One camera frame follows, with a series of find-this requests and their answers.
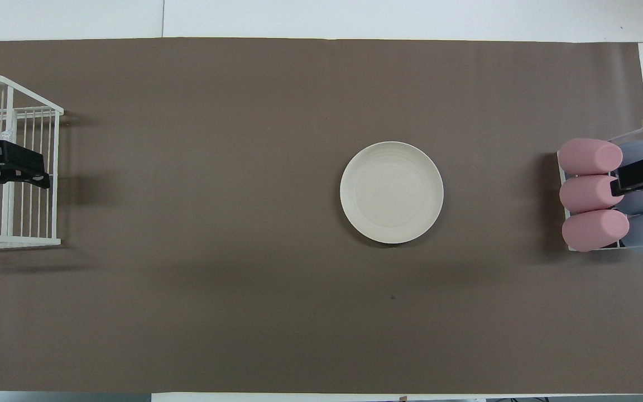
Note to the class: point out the cream round plate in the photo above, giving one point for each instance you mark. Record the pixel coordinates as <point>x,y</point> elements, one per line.
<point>391,192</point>

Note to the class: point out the pink plastic cup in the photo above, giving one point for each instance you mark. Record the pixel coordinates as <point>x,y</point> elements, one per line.
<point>592,230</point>
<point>584,194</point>
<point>589,156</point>

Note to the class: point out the brown table mat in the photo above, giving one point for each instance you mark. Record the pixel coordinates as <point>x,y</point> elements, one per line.
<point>243,223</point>

